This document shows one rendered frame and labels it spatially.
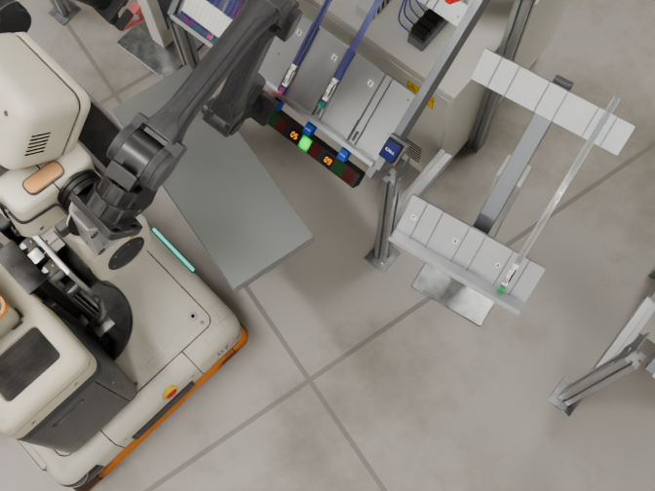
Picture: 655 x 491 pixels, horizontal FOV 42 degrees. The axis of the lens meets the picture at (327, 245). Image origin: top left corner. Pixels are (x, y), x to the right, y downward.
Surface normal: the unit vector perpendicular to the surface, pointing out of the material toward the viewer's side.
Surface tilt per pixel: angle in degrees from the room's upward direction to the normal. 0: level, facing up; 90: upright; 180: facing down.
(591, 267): 0
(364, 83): 43
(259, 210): 0
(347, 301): 0
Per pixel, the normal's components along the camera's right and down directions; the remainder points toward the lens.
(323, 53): -0.45, 0.27
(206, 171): -0.02, -0.31
